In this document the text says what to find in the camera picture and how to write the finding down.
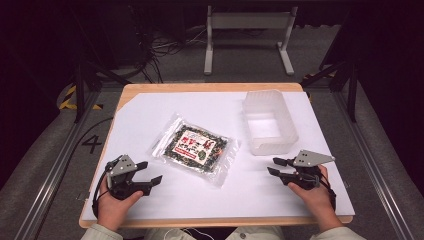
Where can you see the yellow black hazard tape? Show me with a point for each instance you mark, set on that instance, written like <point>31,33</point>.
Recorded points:
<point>68,98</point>

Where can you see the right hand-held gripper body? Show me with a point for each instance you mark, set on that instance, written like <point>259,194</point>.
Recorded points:
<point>308,171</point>

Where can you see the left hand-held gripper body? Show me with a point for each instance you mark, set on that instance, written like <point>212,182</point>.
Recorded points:
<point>120,181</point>

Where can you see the clear packet of dried seaweed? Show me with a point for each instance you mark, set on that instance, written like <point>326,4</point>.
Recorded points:
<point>195,150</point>

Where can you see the person's right hand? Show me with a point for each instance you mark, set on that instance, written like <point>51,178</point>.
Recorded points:
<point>315,203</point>

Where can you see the translucent plastic container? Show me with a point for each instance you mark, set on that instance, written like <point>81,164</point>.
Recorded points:
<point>270,128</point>

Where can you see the aluminium rail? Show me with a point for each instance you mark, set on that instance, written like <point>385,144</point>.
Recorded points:
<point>376,160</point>
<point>50,190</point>

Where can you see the black metal stand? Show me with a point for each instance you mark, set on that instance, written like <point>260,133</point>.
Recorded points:
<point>80,86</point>
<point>351,90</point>

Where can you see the wooden table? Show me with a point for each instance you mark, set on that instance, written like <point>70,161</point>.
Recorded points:
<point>206,87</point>

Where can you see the person's left hand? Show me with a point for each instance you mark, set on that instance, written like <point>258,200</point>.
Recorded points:
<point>113,208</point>

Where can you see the white metal stand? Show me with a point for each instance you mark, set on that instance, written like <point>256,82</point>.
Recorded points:
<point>250,20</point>

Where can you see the white paper sheet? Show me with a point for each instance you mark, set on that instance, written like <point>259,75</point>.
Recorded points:
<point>206,200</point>

